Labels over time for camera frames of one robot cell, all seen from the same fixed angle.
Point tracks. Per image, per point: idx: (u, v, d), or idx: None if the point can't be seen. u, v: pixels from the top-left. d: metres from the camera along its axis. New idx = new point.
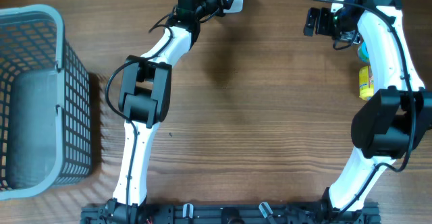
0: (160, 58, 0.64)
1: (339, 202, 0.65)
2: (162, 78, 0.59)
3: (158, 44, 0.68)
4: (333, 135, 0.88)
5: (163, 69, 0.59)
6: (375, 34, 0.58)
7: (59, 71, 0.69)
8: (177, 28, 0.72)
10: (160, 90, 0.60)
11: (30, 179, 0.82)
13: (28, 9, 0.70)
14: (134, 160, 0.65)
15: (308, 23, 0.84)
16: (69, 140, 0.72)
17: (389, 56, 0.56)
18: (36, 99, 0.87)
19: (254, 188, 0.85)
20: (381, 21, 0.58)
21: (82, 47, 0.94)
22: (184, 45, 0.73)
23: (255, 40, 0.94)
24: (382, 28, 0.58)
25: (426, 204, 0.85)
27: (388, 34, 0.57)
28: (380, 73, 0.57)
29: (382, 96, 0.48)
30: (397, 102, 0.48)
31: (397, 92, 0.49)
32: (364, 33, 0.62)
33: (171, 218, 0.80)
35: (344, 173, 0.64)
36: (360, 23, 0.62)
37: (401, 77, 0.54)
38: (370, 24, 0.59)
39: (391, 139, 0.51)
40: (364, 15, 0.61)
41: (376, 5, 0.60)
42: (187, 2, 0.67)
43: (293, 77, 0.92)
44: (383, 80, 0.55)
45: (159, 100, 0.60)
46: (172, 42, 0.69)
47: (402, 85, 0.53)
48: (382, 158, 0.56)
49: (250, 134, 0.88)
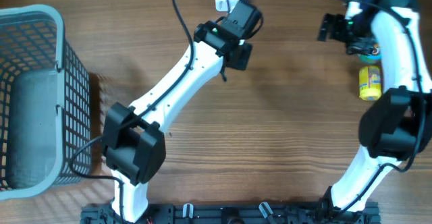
0: (158, 111, 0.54)
1: (340, 201, 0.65)
2: (146, 149, 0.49)
3: (171, 75, 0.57)
4: (333, 135, 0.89)
5: (148, 140, 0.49)
6: (389, 36, 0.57)
7: (59, 71, 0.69)
8: (207, 46, 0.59)
10: (143, 161, 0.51)
11: (30, 179, 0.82)
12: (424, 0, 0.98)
13: (28, 9, 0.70)
14: (125, 197, 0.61)
15: (322, 28, 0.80)
16: (69, 140, 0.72)
17: (402, 57, 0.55)
18: (36, 100, 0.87)
19: (254, 188, 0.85)
20: (396, 22, 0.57)
21: (82, 47, 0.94)
22: (210, 72, 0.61)
23: (255, 40, 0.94)
24: (397, 30, 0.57)
25: (427, 204, 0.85)
27: (402, 34, 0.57)
28: (391, 73, 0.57)
29: (391, 94, 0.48)
30: (406, 102, 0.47)
31: (407, 92, 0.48)
32: (379, 34, 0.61)
33: (171, 218, 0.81)
35: (348, 172, 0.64)
36: (374, 23, 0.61)
37: (413, 78, 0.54)
38: (386, 24, 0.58)
39: (398, 138, 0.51)
40: (379, 15, 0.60)
41: (393, 6, 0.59)
42: (242, 17, 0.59)
43: (293, 77, 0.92)
44: (395, 80, 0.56)
45: (142, 168, 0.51)
46: (187, 75, 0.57)
47: (413, 86, 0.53)
48: (387, 158, 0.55)
49: (250, 134, 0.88)
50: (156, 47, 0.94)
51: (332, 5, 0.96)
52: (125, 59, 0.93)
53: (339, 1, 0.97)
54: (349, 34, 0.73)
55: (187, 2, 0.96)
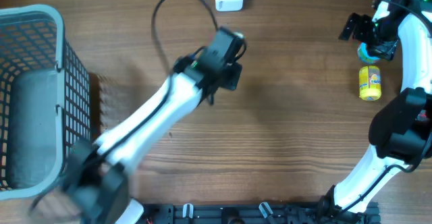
0: (128, 145, 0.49)
1: (342, 200, 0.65)
2: (111, 189, 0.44)
3: (146, 106, 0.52)
4: (333, 135, 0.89)
5: (116, 178, 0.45)
6: (414, 39, 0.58)
7: (59, 71, 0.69)
8: (185, 79, 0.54)
10: (105, 204, 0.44)
11: (30, 179, 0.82)
12: None
13: (28, 9, 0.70)
14: None
15: (346, 26, 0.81)
16: (69, 140, 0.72)
17: (424, 59, 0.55)
18: (36, 100, 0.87)
19: (254, 188, 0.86)
20: (423, 26, 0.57)
21: (82, 47, 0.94)
22: (185, 108, 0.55)
23: (255, 40, 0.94)
24: (423, 34, 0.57)
25: (427, 204, 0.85)
27: (427, 39, 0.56)
28: (412, 75, 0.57)
29: (408, 94, 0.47)
30: (422, 103, 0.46)
31: (424, 94, 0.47)
32: (404, 37, 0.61)
33: (171, 218, 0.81)
35: (353, 173, 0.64)
36: (403, 26, 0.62)
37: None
38: (413, 28, 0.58)
39: (408, 140, 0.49)
40: (406, 18, 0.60)
41: (423, 10, 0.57)
42: (223, 48, 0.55)
43: (293, 77, 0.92)
44: (413, 81, 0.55)
45: (100, 214, 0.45)
46: (163, 108, 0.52)
47: (430, 89, 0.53)
48: (393, 160, 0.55)
49: (250, 134, 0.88)
50: (156, 47, 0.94)
51: (332, 5, 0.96)
52: (125, 59, 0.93)
53: (339, 1, 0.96)
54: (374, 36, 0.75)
55: (187, 1, 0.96)
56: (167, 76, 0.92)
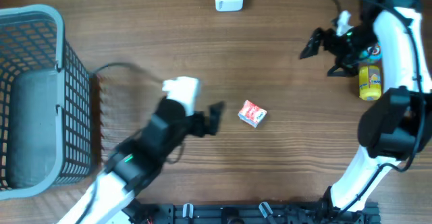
0: None
1: (339, 201, 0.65)
2: None
3: (80, 203, 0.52)
4: (333, 135, 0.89)
5: None
6: (391, 36, 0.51)
7: (59, 71, 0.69)
8: (126, 171, 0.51)
10: None
11: (30, 179, 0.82)
12: None
13: (28, 9, 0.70)
14: None
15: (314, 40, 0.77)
16: (69, 140, 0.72)
17: (403, 54, 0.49)
18: (36, 100, 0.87)
19: (254, 188, 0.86)
20: (398, 21, 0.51)
21: (82, 47, 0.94)
22: (119, 205, 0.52)
23: (255, 40, 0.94)
24: (399, 30, 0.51)
25: (427, 204, 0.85)
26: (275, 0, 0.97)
27: (404, 35, 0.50)
28: (391, 74, 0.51)
29: (391, 95, 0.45)
30: (406, 104, 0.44)
31: (406, 92, 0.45)
32: (380, 36, 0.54)
33: (171, 218, 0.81)
35: (346, 173, 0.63)
36: (375, 25, 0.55)
37: (414, 78, 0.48)
38: (387, 24, 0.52)
39: (395, 137, 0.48)
40: (382, 16, 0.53)
41: (395, 6, 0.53)
42: (157, 136, 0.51)
43: (293, 77, 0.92)
44: (394, 81, 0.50)
45: None
46: (88, 214, 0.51)
47: (414, 86, 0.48)
48: (386, 158, 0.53)
49: (250, 134, 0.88)
50: (156, 48, 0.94)
51: (332, 5, 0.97)
52: (125, 60, 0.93)
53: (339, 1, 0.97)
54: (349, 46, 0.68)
55: (187, 2, 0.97)
56: (167, 76, 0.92)
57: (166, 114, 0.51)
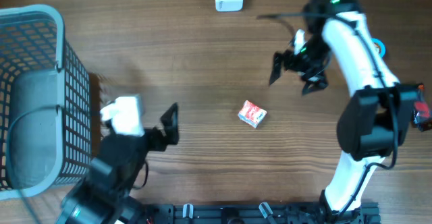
0: None
1: (337, 204, 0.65)
2: None
3: None
4: (333, 135, 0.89)
5: None
6: (341, 41, 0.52)
7: (59, 71, 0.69)
8: (82, 217, 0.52)
10: None
11: (30, 179, 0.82)
12: (424, 0, 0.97)
13: (28, 9, 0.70)
14: None
15: None
16: (69, 140, 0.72)
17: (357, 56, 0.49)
18: (35, 100, 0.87)
19: (254, 188, 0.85)
20: (344, 25, 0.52)
21: (82, 47, 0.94)
22: None
23: (255, 40, 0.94)
24: (347, 32, 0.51)
25: (427, 204, 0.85)
26: None
27: (354, 37, 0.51)
28: (353, 77, 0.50)
29: (359, 97, 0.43)
30: (376, 102, 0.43)
31: (372, 91, 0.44)
32: (333, 44, 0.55)
33: (171, 218, 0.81)
35: (337, 174, 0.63)
36: (326, 36, 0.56)
37: (374, 75, 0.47)
38: (335, 32, 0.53)
39: (375, 137, 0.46)
40: (327, 25, 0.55)
41: (339, 13, 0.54)
42: (103, 179, 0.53)
43: (293, 77, 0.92)
44: (357, 84, 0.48)
45: None
46: None
47: (376, 84, 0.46)
48: (372, 158, 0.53)
49: (250, 134, 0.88)
50: (156, 48, 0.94)
51: None
52: (125, 60, 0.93)
53: None
54: (306, 60, 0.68)
55: (187, 2, 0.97)
56: (167, 76, 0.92)
57: (110, 155, 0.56)
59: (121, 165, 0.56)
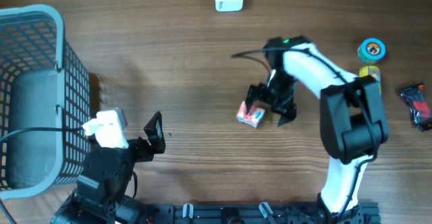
0: None
1: (335, 206, 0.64)
2: None
3: None
4: None
5: None
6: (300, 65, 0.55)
7: (59, 71, 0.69)
8: None
10: None
11: (30, 179, 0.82)
12: (424, 0, 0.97)
13: (28, 9, 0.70)
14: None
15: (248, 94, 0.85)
16: (68, 140, 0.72)
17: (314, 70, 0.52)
18: (35, 100, 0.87)
19: (254, 188, 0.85)
20: (297, 52, 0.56)
21: (82, 47, 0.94)
22: None
23: (255, 40, 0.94)
24: (302, 57, 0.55)
25: (427, 204, 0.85)
26: (275, 0, 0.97)
27: (308, 58, 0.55)
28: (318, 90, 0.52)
29: (325, 96, 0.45)
30: (341, 98, 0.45)
31: (333, 87, 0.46)
32: (295, 72, 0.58)
33: (171, 218, 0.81)
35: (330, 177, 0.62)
36: (287, 67, 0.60)
37: (334, 77, 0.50)
38: (292, 61, 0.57)
39: (357, 135, 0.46)
40: (284, 59, 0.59)
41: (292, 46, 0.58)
42: (92, 194, 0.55)
43: None
44: None
45: None
46: None
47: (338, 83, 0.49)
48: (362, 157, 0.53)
49: (250, 134, 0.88)
50: (156, 47, 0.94)
51: (331, 5, 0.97)
52: (125, 60, 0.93)
53: (339, 2, 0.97)
54: (275, 93, 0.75)
55: (187, 2, 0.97)
56: (167, 76, 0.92)
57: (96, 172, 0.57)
59: (108, 179, 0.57)
